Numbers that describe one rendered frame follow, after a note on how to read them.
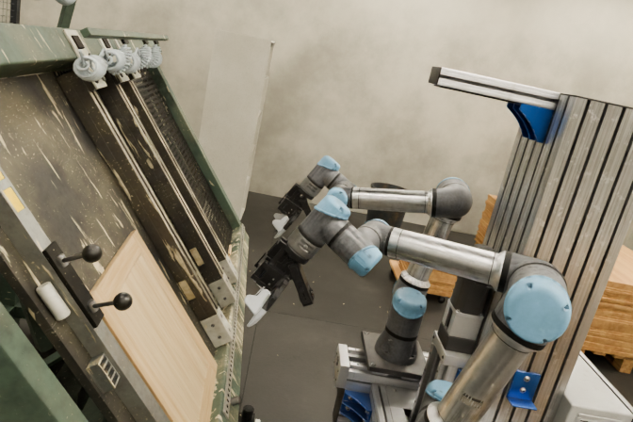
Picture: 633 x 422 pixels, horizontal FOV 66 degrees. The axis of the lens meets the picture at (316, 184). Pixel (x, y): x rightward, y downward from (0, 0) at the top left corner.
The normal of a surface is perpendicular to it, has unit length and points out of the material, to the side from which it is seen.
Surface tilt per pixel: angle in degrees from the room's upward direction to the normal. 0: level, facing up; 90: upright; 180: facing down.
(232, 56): 90
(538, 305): 83
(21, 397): 90
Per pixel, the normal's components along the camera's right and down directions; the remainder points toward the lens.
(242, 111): 0.02, 0.25
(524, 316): -0.35, 0.04
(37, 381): 0.91, -0.41
